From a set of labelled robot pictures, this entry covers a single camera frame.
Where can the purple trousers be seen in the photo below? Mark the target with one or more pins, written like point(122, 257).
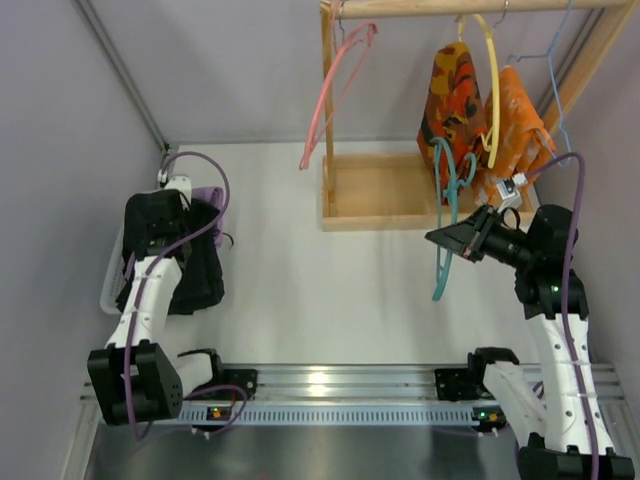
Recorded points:
point(214, 197)

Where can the white plastic basket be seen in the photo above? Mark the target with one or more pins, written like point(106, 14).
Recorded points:
point(112, 280)

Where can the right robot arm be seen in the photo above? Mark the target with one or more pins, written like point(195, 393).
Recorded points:
point(560, 434)

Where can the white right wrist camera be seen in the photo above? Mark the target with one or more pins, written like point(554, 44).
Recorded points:
point(509, 192)

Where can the bright orange trousers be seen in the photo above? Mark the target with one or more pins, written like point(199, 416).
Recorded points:
point(524, 143)

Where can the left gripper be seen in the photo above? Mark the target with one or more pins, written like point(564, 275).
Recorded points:
point(163, 226)

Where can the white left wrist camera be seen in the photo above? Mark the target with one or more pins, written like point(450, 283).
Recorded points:
point(180, 182)

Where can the orange patterned trousers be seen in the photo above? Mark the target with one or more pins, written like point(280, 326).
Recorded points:
point(454, 112)

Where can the yellow plastic hanger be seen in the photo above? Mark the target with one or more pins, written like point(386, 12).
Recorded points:
point(490, 140)

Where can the pink plastic hanger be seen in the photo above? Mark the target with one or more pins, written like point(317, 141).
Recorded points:
point(321, 124)

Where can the blue wire hanger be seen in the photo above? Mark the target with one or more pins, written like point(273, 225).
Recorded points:
point(549, 57)

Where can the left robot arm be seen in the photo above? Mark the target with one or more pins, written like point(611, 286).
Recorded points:
point(171, 267)

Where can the aluminium mounting rail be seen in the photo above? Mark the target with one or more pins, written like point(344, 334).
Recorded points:
point(345, 382)

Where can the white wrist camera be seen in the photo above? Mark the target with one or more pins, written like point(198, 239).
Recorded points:
point(509, 192)
point(180, 182)

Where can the wooden clothes rack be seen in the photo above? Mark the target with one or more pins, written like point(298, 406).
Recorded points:
point(395, 191)

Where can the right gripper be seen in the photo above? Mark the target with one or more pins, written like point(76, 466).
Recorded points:
point(478, 240)

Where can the grey slotted cable duct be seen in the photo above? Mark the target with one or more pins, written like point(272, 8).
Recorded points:
point(447, 415)

